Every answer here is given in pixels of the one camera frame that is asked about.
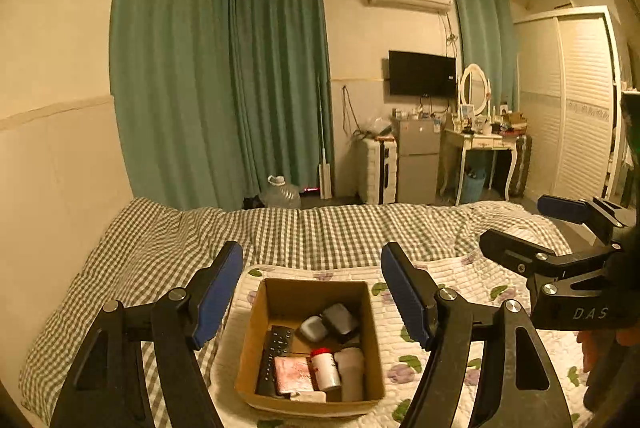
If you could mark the green curtain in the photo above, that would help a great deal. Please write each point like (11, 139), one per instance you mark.
(170, 83)
(280, 83)
(482, 33)

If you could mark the clear water jug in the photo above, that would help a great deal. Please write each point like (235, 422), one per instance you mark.
(280, 195)

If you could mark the blue bin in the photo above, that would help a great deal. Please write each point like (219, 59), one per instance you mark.
(472, 188)

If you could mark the white cylindrical bottle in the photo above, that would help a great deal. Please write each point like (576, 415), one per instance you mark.
(350, 373)

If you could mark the red-capped white bottle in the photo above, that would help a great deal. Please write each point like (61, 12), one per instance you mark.
(325, 368)

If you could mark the black wall television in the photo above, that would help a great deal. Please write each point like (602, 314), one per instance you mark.
(420, 73)

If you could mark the pink box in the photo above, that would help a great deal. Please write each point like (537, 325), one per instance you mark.
(295, 373)

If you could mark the silver small fridge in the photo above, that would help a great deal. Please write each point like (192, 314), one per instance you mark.
(417, 158)

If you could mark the brown cardboard box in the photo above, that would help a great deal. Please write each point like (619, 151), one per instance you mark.
(250, 358)

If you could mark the floral quilted blanket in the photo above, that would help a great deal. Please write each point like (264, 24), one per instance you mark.
(395, 373)

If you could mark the small photo frame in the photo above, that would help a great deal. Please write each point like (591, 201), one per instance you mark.
(467, 111)

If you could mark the white oval mirror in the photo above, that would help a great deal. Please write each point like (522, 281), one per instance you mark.
(475, 88)

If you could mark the clear plastic bag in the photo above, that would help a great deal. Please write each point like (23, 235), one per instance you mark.
(375, 127)

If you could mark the small cardboard box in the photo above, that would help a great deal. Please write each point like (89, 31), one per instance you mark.
(515, 122)

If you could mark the white louvered wardrobe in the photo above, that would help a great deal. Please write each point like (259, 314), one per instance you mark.
(575, 108)

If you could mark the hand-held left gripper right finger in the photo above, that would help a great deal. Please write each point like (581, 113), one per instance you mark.
(405, 293)

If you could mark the white suitcase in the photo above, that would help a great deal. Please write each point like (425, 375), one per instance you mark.
(374, 168)

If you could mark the white dressing table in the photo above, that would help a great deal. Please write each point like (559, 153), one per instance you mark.
(475, 140)

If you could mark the black remote control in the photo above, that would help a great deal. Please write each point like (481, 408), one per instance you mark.
(277, 350)

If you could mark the white flat mop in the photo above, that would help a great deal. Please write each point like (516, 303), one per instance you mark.
(325, 180)

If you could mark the person's right hand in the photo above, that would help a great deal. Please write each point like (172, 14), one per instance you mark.
(592, 348)

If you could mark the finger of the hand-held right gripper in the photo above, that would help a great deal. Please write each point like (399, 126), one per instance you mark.
(510, 250)
(562, 208)

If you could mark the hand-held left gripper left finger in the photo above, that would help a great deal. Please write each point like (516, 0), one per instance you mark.
(220, 288)

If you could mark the grey checked duvet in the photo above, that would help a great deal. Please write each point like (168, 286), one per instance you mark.
(125, 253)

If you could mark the black hard case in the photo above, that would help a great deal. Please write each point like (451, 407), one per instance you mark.
(341, 319)

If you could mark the dark suitcase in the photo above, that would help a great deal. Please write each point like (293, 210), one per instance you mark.
(521, 163)

